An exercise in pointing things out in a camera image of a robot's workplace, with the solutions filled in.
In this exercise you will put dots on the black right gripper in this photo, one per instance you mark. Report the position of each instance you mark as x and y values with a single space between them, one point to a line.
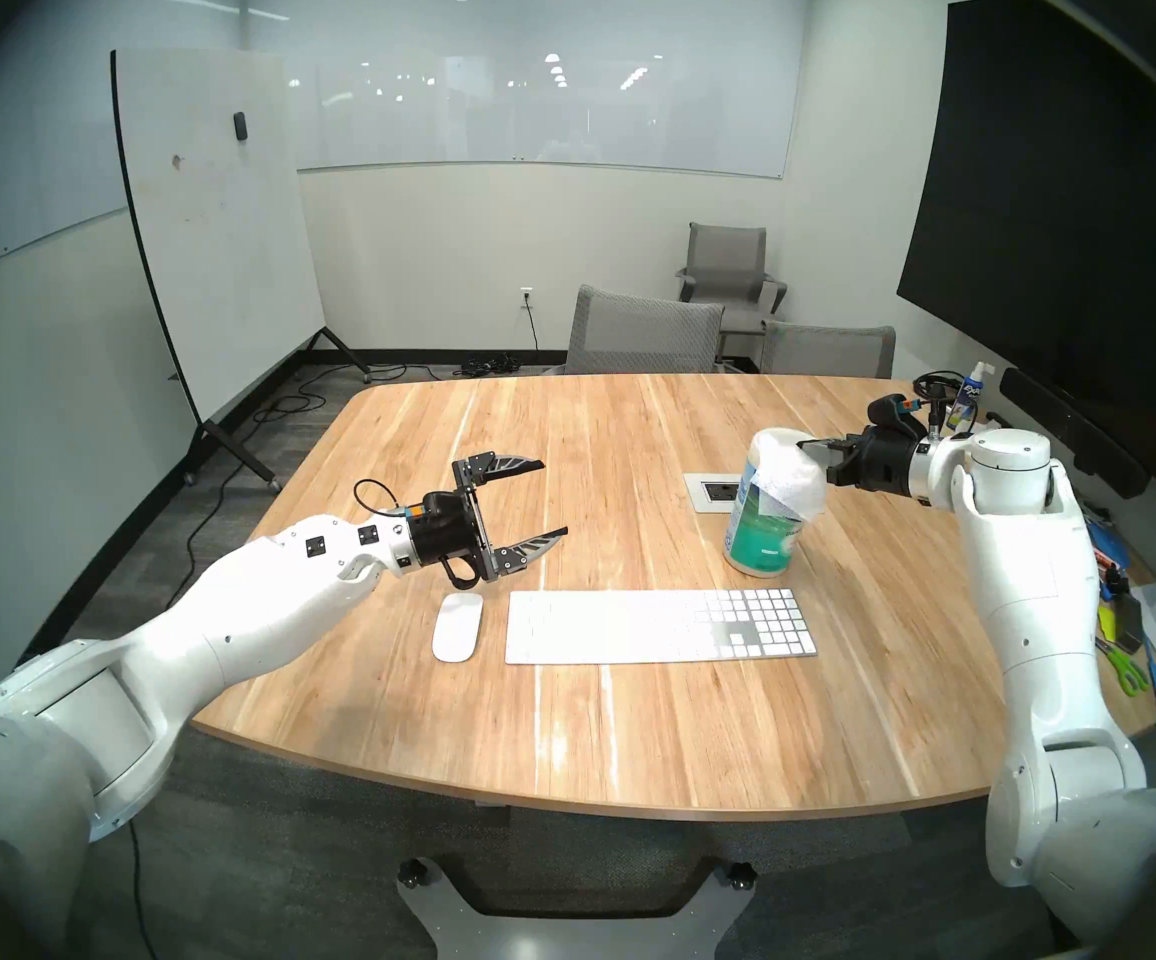
883 463

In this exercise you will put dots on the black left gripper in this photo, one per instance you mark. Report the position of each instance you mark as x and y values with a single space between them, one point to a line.
448 533

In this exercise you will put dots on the white disinfecting wipe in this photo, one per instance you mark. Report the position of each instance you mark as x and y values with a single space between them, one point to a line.
793 478

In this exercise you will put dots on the disinfecting wipes canister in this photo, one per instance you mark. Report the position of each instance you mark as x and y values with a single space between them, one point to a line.
758 548

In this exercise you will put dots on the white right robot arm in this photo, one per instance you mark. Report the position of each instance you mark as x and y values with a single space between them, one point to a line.
1038 588

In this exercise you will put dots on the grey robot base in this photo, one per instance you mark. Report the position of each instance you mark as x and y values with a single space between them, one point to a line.
538 938

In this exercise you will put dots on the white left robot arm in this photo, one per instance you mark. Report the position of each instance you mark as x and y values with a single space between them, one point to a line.
238 618

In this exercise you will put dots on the low grey mesh chair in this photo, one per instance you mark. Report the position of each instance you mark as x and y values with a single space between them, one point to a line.
828 353

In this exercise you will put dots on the white computer mouse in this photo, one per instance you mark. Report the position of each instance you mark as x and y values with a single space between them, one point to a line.
458 628

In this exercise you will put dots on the table power outlet panel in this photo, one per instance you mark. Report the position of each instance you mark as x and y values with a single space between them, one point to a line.
703 490

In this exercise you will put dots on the whiteboard cleaner spray bottle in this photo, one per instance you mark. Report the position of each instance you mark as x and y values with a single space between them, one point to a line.
968 398

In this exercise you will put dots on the white keyboard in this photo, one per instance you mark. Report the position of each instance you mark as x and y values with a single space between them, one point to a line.
638 626

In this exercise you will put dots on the wide grey mesh chair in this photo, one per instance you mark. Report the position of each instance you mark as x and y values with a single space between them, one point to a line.
643 333

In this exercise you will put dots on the grey armrest chair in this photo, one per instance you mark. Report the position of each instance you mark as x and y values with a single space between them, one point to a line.
728 253

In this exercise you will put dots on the blue plastic packet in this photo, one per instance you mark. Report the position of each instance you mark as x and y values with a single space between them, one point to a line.
1108 546

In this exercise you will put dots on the black and yellow box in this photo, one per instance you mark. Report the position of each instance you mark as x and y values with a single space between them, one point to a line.
1123 623

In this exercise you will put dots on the green scissors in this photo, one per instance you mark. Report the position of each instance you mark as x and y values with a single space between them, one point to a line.
1128 673

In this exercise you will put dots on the blue pen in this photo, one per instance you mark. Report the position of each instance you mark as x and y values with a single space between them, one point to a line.
1155 678

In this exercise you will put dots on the mobile whiteboard on stand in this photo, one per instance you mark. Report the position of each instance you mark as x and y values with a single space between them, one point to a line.
218 218

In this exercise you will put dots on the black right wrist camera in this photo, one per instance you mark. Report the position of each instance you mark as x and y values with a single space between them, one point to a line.
893 413

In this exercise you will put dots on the black wall screen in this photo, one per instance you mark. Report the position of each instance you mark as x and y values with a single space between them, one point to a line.
1068 218

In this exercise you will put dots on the glass wall whiteboard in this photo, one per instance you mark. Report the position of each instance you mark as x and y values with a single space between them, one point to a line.
538 98

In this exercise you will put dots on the written-on wall whiteboard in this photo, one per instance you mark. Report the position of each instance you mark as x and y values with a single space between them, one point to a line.
18 168

